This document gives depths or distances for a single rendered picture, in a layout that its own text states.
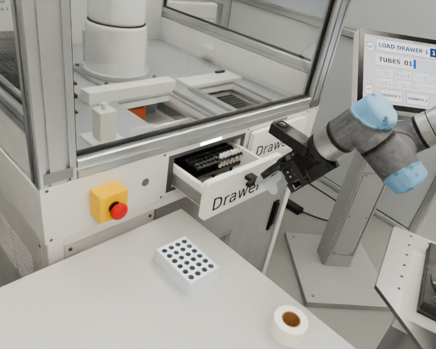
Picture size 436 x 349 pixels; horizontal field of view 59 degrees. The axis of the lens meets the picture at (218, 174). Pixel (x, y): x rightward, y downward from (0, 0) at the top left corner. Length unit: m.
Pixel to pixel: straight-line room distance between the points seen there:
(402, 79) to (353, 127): 0.93
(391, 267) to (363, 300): 0.99
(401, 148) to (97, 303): 0.66
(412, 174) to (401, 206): 1.92
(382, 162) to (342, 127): 0.10
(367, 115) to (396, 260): 0.52
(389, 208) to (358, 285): 0.76
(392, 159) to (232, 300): 0.43
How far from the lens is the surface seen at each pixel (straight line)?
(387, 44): 1.71
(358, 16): 2.70
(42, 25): 0.72
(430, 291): 1.06
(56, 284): 0.90
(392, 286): 1.08
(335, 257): 2.15
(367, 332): 2.03
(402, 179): 0.80
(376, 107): 0.75
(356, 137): 0.78
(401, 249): 1.21
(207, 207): 0.95
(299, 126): 1.39
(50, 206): 0.87
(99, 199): 0.86
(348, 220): 2.01
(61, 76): 0.76
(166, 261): 0.89
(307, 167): 0.87
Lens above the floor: 1.42
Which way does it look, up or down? 31 degrees down
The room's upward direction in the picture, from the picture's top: 10 degrees clockwise
